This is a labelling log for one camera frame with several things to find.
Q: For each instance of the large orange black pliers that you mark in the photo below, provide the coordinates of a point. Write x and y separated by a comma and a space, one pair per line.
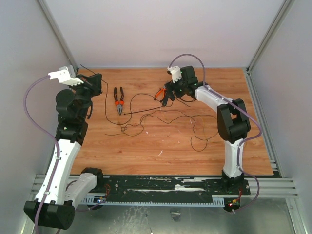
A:
119, 101

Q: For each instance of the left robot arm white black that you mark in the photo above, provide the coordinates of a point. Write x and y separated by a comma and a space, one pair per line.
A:
55, 204

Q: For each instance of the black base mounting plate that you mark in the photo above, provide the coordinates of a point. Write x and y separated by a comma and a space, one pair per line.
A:
104, 190

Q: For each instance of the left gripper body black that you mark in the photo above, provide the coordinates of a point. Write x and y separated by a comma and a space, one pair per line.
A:
84, 93

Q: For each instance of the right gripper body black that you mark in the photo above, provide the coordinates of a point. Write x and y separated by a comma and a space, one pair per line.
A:
171, 89

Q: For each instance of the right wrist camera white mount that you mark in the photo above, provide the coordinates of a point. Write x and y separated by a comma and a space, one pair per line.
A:
175, 73

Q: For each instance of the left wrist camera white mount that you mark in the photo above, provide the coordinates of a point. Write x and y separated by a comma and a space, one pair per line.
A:
66, 75

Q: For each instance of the aluminium frame rails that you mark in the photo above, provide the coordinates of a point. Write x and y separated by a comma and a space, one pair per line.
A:
267, 187

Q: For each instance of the small orange black pliers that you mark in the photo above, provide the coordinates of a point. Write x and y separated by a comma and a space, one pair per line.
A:
161, 91

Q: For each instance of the black zip tie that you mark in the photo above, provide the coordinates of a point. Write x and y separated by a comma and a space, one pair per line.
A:
135, 112

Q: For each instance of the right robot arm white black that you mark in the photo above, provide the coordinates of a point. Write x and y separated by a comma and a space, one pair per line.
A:
232, 125

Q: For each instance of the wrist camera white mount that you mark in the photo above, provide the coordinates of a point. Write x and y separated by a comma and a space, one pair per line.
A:
66, 75
175, 73

